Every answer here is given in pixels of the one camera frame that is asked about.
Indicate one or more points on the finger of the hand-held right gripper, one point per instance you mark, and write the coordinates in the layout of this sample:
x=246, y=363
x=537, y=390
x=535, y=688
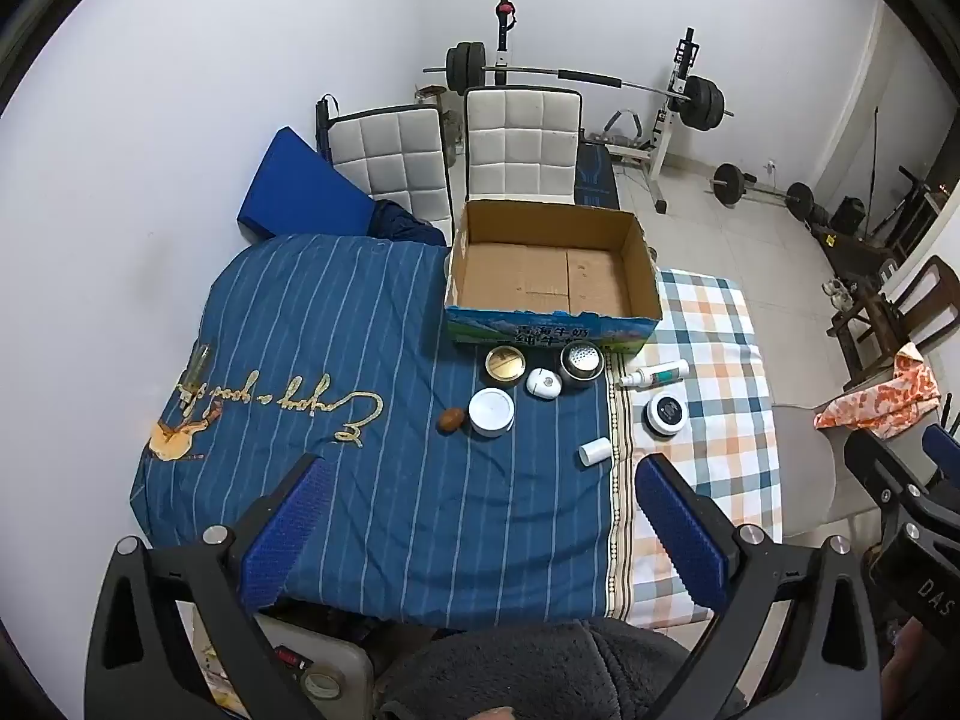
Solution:
x=942, y=448
x=885, y=469

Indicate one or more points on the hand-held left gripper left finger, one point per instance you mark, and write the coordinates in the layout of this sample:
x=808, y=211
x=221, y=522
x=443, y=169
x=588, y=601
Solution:
x=289, y=532

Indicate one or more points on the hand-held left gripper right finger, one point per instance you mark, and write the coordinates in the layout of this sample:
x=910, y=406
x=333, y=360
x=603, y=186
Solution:
x=682, y=532

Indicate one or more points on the white spray bottle green label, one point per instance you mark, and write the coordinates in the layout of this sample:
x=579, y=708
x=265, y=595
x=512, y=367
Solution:
x=654, y=375

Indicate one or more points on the cardboard box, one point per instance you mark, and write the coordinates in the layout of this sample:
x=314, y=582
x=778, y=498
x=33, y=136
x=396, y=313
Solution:
x=551, y=270

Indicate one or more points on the orange patterned cloth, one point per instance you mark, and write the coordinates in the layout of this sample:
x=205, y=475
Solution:
x=889, y=397

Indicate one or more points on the small white pill bottle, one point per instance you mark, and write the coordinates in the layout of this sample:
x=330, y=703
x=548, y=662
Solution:
x=595, y=452

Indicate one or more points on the white jar with black lid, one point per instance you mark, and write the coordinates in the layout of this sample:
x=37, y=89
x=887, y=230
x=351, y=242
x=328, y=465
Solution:
x=665, y=414

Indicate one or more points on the white plastic box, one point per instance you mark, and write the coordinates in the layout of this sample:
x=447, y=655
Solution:
x=334, y=649

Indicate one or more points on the blue striped blanket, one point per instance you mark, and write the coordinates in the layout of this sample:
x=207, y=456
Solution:
x=337, y=405

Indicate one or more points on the brown wooden chair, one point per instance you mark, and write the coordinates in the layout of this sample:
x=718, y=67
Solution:
x=911, y=307

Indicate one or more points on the plaid checked blanket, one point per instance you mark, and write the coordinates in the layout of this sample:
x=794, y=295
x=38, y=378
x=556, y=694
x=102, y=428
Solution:
x=712, y=360

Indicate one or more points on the pair of white shoes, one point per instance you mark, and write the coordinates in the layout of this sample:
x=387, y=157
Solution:
x=838, y=294

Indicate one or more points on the small brown nut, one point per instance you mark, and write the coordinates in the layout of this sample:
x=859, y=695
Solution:
x=450, y=420

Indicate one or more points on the steel tin with perforated lid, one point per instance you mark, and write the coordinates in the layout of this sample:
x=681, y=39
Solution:
x=582, y=362

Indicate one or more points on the small white round device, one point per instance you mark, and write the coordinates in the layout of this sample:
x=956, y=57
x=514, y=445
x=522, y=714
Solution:
x=543, y=382

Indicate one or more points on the person's grey fleece clothing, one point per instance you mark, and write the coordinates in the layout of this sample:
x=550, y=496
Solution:
x=525, y=667

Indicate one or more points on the white round jar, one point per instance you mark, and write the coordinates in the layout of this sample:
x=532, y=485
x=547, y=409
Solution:
x=491, y=412

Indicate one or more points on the round gold tin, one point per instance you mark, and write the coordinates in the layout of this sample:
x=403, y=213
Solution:
x=504, y=365

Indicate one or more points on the black exercise machine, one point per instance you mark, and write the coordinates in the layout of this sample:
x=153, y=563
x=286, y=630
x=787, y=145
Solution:
x=911, y=202

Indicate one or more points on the black weight plates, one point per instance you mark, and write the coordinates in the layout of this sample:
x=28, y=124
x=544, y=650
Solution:
x=847, y=214

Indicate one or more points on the short barbell with black plates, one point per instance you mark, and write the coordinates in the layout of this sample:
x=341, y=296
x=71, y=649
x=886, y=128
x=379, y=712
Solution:
x=757, y=189

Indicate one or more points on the dark blue cloth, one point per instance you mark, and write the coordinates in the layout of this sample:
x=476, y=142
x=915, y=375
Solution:
x=405, y=223

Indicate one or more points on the blue foam cushion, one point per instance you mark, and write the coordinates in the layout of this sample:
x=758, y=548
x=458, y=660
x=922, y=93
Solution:
x=300, y=187

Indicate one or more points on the white quilted chair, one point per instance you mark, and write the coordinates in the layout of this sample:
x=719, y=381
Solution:
x=390, y=154
x=521, y=142

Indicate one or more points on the white weight bench rack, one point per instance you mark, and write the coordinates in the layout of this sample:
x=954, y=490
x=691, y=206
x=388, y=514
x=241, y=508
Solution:
x=675, y=112

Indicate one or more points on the small brown wooden stool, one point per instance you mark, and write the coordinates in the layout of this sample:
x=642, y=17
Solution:
x=433, y=96

